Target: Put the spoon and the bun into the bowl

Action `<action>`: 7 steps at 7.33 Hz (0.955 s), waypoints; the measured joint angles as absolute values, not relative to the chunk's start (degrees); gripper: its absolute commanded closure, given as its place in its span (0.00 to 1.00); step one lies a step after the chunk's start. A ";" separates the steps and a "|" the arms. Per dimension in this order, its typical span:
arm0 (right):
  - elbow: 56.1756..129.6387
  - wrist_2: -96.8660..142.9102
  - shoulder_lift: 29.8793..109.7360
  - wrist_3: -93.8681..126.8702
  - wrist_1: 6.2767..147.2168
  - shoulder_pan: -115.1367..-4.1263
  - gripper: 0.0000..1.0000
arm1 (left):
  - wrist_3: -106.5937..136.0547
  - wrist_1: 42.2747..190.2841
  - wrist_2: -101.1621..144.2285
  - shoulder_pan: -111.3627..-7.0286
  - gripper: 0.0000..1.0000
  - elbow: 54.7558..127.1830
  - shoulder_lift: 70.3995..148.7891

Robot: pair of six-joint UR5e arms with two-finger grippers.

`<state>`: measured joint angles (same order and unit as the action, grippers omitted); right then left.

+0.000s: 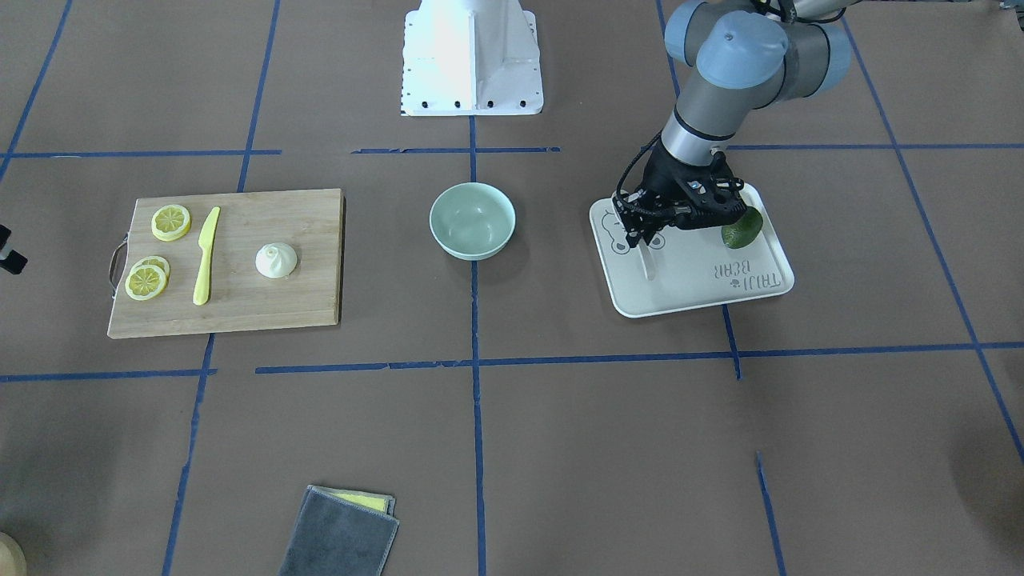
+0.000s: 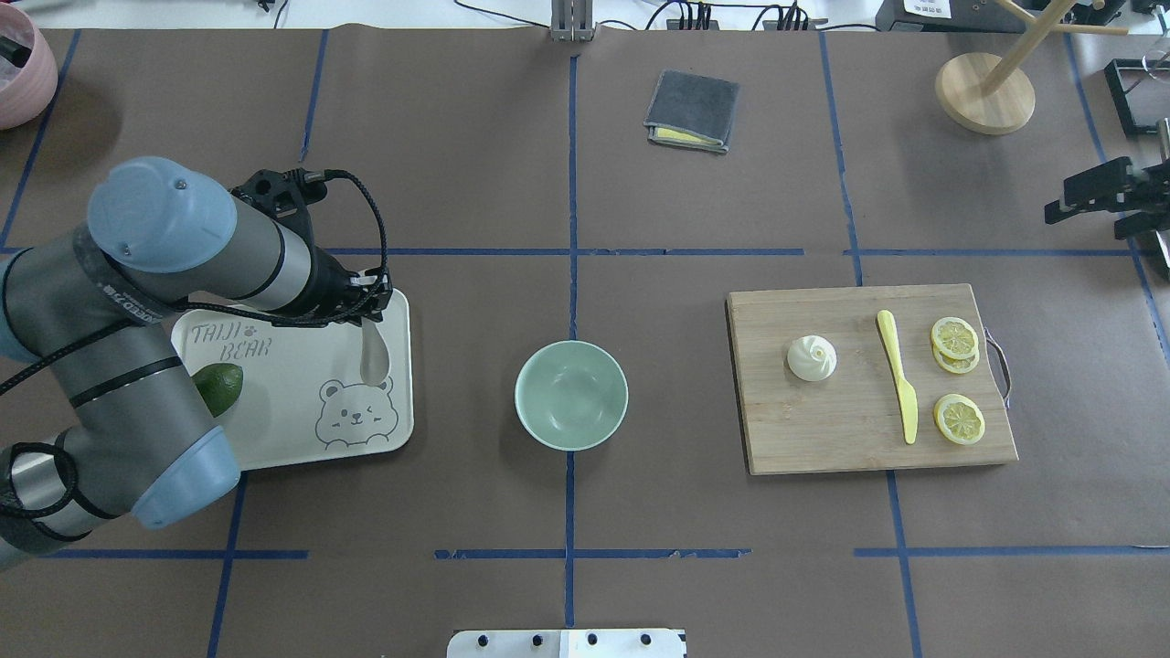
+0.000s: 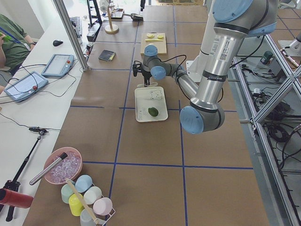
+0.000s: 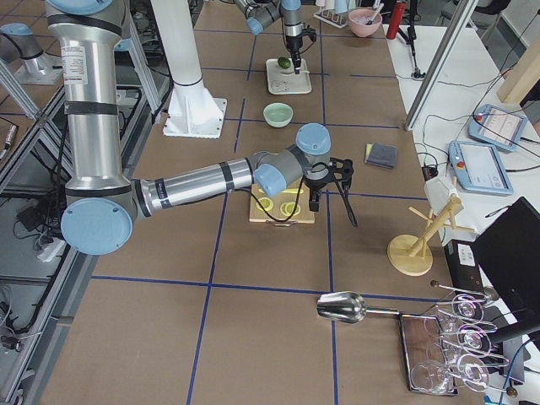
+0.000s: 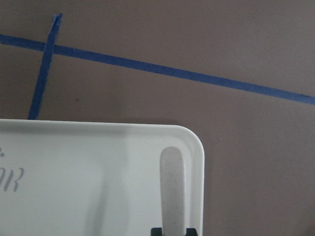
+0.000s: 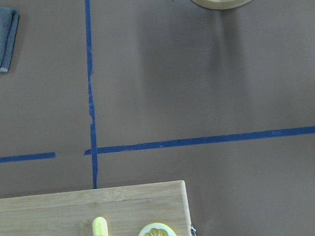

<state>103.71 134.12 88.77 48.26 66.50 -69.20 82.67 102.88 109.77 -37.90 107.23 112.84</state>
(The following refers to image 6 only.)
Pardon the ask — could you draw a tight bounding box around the bamboo cutting board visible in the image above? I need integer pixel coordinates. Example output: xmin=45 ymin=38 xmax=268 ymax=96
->
xmin=0 ymin=180 xmax=191 ymax=236

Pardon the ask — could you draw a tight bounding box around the lemon slice top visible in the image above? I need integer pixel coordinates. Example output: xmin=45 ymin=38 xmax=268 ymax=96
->
xmin=138 ymin=222 xmax=177 ymax=236

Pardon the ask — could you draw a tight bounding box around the yellow plastic knife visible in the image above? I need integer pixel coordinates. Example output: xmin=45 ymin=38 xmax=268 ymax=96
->
xmin=92 ymin=217 xmax=109 ymax=236

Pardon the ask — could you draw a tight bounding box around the wooden mug tree stand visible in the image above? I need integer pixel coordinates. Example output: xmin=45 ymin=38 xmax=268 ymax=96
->
xmin=191 ymin=0 xmax=252 ymax=10

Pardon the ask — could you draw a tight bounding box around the grey folded cloth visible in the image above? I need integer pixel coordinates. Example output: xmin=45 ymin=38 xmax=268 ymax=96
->
xmin=0 ymin=7 xmax=19 ymax=73

